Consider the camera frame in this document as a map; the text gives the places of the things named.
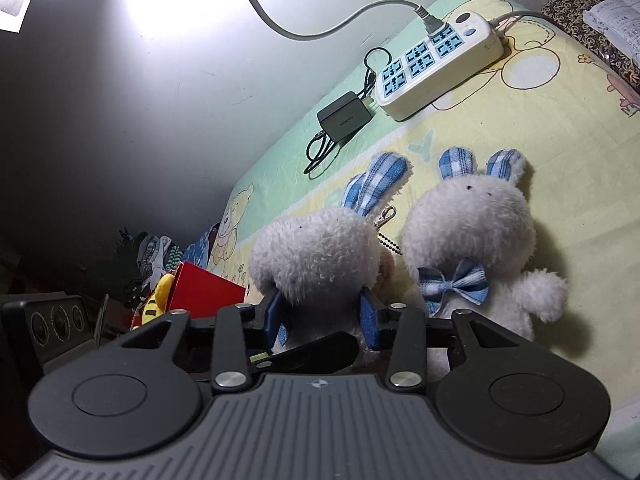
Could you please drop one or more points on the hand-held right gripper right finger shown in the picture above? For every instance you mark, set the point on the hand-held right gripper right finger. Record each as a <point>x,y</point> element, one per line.
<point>370,322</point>

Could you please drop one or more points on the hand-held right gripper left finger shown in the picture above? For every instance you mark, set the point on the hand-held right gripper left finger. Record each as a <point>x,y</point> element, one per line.
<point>274,312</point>

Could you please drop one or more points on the white plush rabbit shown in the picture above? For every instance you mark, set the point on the white plush rabbit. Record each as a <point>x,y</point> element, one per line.
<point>315,255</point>

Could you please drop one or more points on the red cardboard box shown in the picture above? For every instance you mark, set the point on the red cardboard box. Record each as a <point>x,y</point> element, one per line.
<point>205,290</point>

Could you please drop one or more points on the white plush rabbit bow tie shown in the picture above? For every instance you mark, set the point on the white plush rabbit bow tie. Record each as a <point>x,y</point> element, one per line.
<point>475,225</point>

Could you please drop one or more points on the blue patterned cloth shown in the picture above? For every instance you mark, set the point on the blue patterned cloth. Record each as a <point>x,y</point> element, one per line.
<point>200,250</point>

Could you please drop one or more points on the yellow plush tiger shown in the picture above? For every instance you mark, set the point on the yellow plush tiger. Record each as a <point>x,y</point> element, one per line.
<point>157,300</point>

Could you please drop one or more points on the pile of patterned clothes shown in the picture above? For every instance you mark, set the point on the pile of patterned clothes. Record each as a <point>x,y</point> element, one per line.
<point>150,260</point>

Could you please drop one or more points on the black charger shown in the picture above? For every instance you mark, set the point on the black charger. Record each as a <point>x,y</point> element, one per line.
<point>345,115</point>

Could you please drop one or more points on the white power strip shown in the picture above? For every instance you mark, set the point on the white power strip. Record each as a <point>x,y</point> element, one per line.
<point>430,70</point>

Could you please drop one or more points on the printed baby blanket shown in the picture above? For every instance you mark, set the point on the printed baby blanket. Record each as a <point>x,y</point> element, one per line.
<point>575,160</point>

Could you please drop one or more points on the brown patterned cloth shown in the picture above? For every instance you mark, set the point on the brown patterned cloth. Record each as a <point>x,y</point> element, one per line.
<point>570,15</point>

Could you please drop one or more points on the white paper notebook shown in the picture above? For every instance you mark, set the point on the white paper notebook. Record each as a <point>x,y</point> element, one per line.
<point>617,20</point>

